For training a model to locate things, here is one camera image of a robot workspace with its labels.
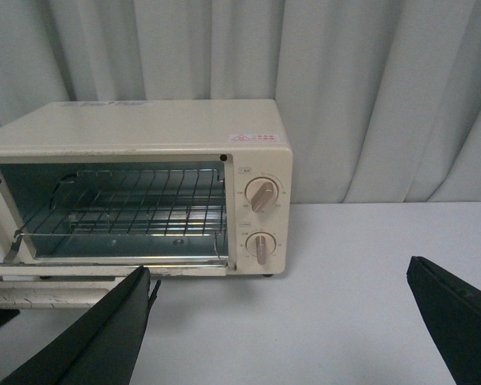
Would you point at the cream oven door with handle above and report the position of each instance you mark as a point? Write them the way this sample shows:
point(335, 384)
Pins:
point(43, 284)

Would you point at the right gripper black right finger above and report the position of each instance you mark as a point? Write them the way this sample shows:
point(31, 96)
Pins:
point(451, 311)

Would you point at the white curtain backdrop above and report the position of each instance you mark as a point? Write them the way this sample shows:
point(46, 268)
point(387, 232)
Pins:
point(381, 99)

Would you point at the beige lower timer knob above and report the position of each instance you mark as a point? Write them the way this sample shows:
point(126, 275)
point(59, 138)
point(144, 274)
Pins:
point(261, 245)

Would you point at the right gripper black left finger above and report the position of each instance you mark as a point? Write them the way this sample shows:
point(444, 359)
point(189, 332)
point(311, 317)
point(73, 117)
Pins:
point(102, 346)

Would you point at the metal wire oven rack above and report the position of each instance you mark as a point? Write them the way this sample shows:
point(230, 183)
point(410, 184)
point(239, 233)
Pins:
point(130, 213)

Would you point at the beige upper temperature knob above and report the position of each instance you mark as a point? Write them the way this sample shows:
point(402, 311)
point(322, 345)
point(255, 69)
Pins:
point(261, 193)

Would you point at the cream toaster oven body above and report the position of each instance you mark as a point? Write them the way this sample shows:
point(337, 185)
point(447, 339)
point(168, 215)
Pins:
point(243, 138)

